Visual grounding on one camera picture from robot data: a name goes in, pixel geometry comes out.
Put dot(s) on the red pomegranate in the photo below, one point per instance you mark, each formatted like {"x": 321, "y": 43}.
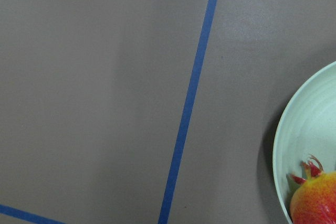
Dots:
{"x": 314, "y": 200}

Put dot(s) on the green plate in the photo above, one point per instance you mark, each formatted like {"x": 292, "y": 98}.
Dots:
{"x": 306, "y": 127}

